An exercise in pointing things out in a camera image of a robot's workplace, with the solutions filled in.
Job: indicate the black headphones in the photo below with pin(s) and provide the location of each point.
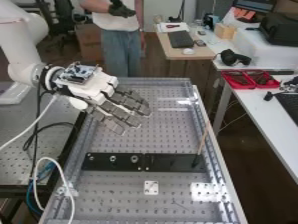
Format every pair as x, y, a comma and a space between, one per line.
234, 57

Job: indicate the black office chair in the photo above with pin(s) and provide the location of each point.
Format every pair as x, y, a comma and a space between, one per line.
61, 16

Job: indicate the cardboard box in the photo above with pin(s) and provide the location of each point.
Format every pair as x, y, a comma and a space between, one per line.
90, 43

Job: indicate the white desk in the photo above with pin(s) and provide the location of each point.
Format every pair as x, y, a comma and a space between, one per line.
267, 123

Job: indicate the brown wooden desk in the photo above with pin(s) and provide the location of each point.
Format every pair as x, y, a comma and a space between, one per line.
187, 63

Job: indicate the black keyboard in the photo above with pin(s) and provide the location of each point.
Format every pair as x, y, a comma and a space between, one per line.
291, 106
180, 39

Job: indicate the thin stick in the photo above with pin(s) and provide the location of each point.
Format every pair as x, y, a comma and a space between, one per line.
203, 141

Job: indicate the small silver nut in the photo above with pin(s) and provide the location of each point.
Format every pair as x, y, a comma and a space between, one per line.
135, 159

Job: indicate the black case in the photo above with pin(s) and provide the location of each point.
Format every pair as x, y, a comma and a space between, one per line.
280, 30

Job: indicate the black plate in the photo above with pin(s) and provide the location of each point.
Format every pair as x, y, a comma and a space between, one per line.
168, 163

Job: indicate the person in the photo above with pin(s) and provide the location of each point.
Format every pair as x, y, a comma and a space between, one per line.
120, 46

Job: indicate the clear box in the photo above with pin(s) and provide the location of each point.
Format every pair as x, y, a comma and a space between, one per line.
208, 133

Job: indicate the red tray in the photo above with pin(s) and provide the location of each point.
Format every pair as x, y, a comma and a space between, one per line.
265, 78
239, 80

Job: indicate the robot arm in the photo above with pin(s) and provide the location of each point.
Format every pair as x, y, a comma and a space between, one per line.
21, 30

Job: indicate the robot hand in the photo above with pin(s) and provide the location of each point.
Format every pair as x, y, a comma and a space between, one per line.
95, 86

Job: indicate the white computer mouse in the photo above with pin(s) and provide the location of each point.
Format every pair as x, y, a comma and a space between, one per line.
188, 51

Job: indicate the small white box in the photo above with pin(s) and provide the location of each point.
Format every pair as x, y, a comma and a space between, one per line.
151, 187

